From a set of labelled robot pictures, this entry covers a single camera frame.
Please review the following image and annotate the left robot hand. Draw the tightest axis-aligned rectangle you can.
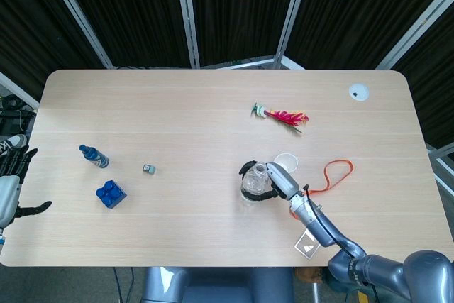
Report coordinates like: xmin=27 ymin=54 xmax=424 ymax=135
xmin=0 ymin=145 xmax=53 ymax=232

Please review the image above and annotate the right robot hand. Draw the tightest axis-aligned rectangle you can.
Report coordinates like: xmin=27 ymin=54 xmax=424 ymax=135
xmin=238 ymin=160 xmax=303 ymax=202

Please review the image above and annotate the clear plastic bottle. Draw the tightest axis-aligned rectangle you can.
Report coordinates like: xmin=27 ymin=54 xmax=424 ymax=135
xmin=240 ymin=162 xmax=276 ymax=200

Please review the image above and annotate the white paper cup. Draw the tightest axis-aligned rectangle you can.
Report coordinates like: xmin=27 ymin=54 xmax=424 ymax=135
xmin=273 ymin=153 xmax=299 ymax=176

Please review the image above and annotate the blue spray bottle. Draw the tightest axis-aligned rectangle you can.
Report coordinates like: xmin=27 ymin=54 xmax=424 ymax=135
xmin=78 ymin=144 xmax=110 ymax=170

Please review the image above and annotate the black white sneaker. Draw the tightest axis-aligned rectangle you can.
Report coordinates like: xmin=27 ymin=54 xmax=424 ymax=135
xmin=0 ymin=133 xmax=28 ymax=157

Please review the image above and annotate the red feather shuttlecock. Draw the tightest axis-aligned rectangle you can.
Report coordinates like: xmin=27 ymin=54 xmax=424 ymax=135
xmin=250 ymin=102 xmax=310 ymax=135

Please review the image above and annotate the blue toy building block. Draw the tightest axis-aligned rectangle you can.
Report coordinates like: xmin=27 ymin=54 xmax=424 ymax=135
xmin=95 ymin=179 xmax=128 ymax=209

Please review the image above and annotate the grey-blue robot torso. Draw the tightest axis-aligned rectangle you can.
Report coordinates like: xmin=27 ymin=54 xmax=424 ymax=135
xmin=141 ymin=266 xmax=295 ymax=303

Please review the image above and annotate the black fabric partition panel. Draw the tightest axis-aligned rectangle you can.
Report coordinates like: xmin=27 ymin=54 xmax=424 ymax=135
xmin=187 ymin=0 xmax=302 ymax=66
xmin=285 ymin=0 xmax=454 ymax=70
xmin=393 ymin=11 xmax=454 ymax=148
xmin=0 ymin=0 xmax=107 ymax=101
xmin=56 ymin=0 xmax=192 ymax=69

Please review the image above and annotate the orange lanyard strap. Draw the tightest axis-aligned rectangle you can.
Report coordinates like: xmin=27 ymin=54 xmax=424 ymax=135
xmin=289 ymin=159 xmax=355 ymax=219

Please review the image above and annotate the black equipment with cables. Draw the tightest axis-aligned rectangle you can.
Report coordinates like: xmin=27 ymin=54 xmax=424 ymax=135
xmin=0 ymin=94 xmax=38 ymax=133

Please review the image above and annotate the silver partition frame rail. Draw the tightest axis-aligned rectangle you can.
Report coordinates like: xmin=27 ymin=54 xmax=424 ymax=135
xmin=0 ymin=71 xmax=40 ymax=109
xmin=427 ymin=141 xmax=454 ymax=190

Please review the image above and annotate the white cable grommet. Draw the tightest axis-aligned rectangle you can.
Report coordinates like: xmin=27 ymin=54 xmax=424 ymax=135
xmin=348 ymin=83 xmax=370 ymax=101

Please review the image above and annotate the silver partition base rail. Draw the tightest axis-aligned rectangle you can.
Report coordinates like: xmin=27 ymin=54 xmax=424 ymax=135
xmin=200 ymin=55 xmax=306 ymax=70

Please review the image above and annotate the silver partition frame post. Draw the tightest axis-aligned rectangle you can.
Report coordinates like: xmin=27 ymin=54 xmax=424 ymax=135
xmin=375 ymin=0 xmax=454 ymax=70
xmin=274 ymin=0 xmax=314 ymax=70
xmin=173 ymin=0 xmax=201 ymax=70
xmin=40 ymin=0 xmax=115 ymax=70

